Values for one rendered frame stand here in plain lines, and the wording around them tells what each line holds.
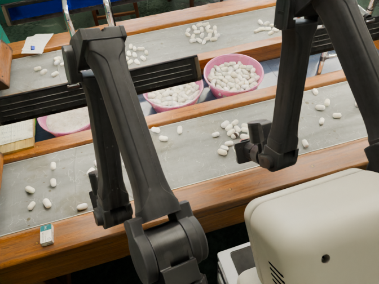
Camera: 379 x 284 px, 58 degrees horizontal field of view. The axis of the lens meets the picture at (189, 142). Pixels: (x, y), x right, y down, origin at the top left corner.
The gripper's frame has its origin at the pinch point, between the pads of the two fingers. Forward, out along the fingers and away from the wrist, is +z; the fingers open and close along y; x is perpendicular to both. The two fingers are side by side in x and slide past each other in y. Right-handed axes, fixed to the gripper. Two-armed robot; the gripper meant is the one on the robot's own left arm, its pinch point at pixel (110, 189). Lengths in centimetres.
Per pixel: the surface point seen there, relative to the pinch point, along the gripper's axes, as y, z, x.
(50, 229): 20.9, 1.5, 7.4
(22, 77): 34, 69, -47
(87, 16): 7, 255, -115
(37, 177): 26.6, 23.0, -5.8
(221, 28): -68, 73, -51
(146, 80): -18.8, -0.8, -30.1
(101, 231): 6.0, -0.6, 12.1
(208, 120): -41, 28, -11
